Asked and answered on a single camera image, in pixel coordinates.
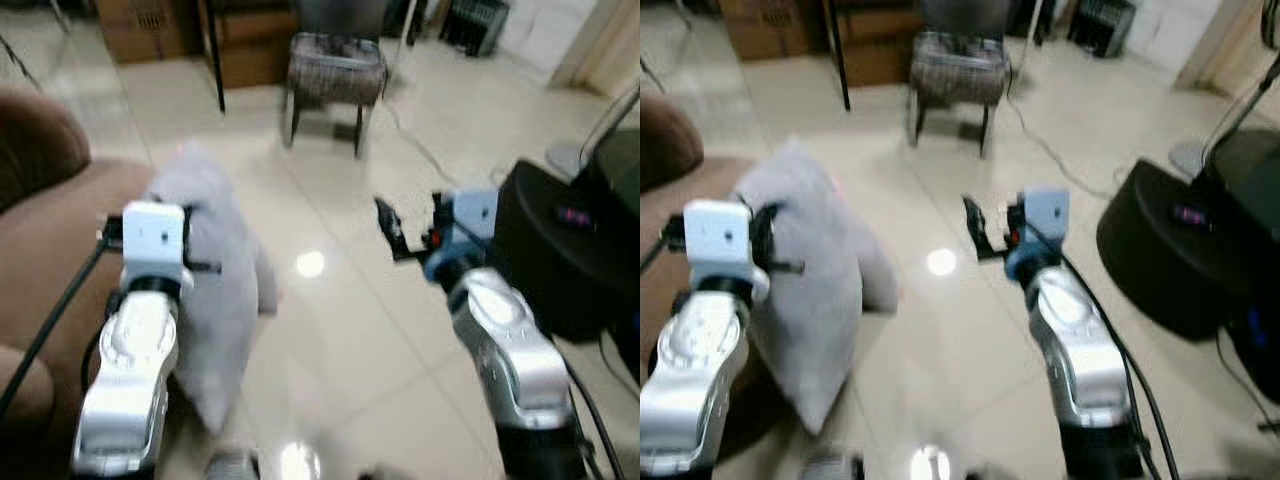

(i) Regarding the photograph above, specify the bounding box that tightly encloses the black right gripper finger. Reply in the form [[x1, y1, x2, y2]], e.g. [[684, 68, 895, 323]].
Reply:
[[373, 195, 408, 258], [961, 194, 994, 257]]

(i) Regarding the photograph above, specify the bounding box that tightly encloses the grey pillow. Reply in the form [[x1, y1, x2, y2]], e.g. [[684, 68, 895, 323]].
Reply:
[[144, 139, 284, 437], [734, 137, 902, 437]]

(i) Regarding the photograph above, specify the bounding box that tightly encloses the black round appliance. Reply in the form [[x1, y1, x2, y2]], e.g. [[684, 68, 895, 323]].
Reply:
[[489, 157, 641, 347], [1096, 157, 1280, 342]]

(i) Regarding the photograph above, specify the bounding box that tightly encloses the plaid cushioned metal stool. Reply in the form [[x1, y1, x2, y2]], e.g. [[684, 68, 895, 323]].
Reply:
[[907, 29, 1014, 160], [282, 31, 390, 160]]

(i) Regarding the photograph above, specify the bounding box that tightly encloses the black glossy box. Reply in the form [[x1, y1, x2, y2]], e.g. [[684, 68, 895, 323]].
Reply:
[[1204, 127, 1280, 402], [589, 124, 641, 382]]

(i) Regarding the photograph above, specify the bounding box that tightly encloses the closed cardboard box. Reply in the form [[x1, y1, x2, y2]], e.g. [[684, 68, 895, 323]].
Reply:
[[204, 4, 302, 90], [834, 4, 927, 87]]

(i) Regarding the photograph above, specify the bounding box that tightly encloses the grey robot foot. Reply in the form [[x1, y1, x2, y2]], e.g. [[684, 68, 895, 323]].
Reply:
[[204, 449, 262, 480], [799, 451, 862, 480]]

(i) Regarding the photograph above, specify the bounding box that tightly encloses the black cabinet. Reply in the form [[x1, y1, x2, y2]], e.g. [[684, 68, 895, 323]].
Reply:
[[919, 0, 1012, 34], [294, 0, 390, 37]]

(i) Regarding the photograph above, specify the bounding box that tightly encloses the black ribbed heater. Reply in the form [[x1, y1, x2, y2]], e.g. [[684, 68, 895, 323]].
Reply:
[[439, 0, 512, 59], [1066, 0, 1139, 59]]

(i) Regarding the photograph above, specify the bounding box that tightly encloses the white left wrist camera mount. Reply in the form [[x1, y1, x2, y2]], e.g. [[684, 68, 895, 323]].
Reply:
[[119, 199, 197, 294], [682, 197, 770, 302]]

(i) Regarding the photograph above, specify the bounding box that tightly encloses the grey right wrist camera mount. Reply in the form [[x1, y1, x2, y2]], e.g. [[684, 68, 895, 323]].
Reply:
[[1004, 187, 1072, 282], [421, 187, 500, 284]]

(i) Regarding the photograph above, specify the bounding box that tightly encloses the black floor cable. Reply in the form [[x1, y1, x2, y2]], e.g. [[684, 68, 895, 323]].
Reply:
[[379, 94, 472, 187], [1004, 94, 1097, 192]]

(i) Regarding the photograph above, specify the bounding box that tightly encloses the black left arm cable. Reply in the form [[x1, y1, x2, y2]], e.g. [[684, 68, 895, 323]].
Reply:
[[640, 214, 692, 277], [0, 214, 127, 422]]

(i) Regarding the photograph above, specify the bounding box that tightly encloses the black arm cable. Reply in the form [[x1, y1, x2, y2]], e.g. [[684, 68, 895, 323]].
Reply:
[[1028, 222, 1183, 480], [452, 218, 628, 480], [0, 214, 127, 422], [640, 214, 692, 277]]

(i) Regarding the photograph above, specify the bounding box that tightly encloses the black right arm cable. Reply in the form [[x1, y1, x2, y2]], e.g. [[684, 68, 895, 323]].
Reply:
[[452, 218, 628, 480], [1028, 222, 1183, 480]]

